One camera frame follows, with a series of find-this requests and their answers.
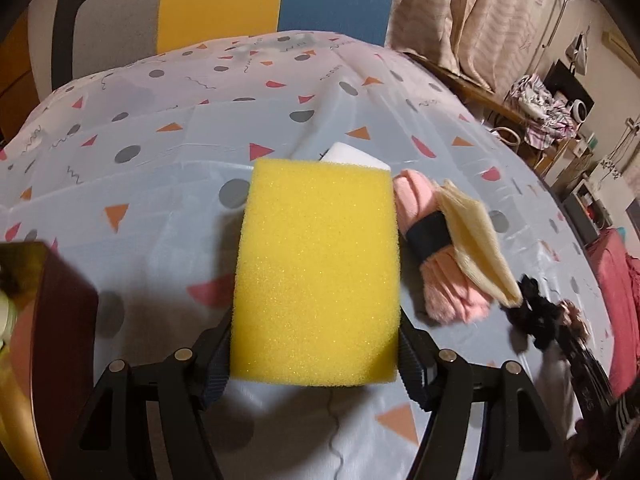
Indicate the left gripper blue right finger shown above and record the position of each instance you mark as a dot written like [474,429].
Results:
[418,364]

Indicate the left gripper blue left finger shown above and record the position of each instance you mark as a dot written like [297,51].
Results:
[212,362]

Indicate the pink towel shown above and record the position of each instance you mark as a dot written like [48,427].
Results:
[449,295]

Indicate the yellow sponge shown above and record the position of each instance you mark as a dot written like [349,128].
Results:
[317,282]

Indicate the cream cloth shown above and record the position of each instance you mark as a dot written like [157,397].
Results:
[476,247]

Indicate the white eraser sponge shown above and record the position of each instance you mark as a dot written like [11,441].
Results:
[341,153]

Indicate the person right hand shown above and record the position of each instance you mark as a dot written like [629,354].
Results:
[593,450]

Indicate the pink blanket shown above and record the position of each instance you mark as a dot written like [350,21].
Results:
[617,274]

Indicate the gold tin box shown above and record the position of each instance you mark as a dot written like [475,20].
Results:
[47,361]

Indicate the pile of patterned clothes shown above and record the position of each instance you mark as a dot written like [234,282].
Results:
[548,119]

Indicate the wooden side table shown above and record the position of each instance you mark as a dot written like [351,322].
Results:
[495,110]

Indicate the white round fan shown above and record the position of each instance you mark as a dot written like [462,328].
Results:
[579,111]

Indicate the black monitor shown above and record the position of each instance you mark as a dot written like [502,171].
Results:
[560,80]

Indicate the wooden wardrobe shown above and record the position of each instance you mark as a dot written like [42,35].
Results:
[18,92]

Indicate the garment steamer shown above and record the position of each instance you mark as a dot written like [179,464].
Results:
[577,50]

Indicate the pink patterned curtain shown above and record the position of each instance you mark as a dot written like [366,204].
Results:
[487,41]

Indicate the grey yellow blue chair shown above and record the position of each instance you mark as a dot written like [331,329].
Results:
[89,36]

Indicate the air conditioner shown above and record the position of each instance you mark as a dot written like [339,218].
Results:
[617,44]

